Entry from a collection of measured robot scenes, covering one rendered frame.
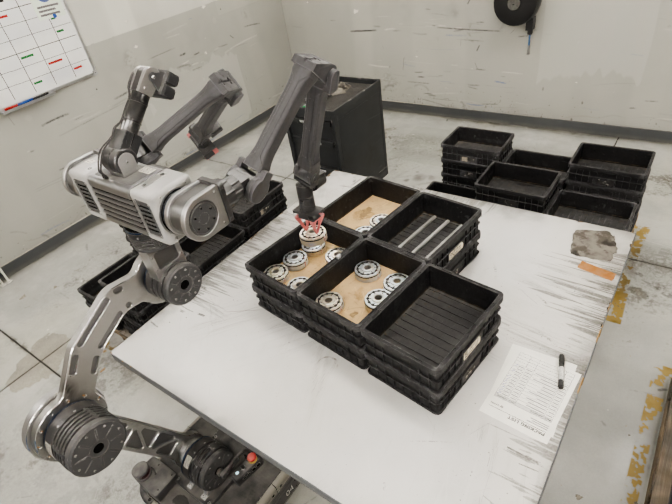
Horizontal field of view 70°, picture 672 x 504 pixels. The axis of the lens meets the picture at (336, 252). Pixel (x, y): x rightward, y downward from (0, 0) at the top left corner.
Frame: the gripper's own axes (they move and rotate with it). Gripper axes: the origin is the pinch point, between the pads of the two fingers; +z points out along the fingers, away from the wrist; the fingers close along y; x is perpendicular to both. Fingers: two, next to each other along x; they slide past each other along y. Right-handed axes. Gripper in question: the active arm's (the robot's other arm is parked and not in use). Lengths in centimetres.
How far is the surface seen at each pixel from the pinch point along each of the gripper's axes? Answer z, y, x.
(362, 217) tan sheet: 20.6, 6.8, -42.4
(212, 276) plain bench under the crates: 35, 58, 10
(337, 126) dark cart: 21, 84, -133
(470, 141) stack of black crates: 48, 17, -195
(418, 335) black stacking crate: 23, -49, 10
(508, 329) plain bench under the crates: 35, -70, -18
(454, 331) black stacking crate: 23, -58, 3
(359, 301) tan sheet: 22.8, -21.9, 5.2
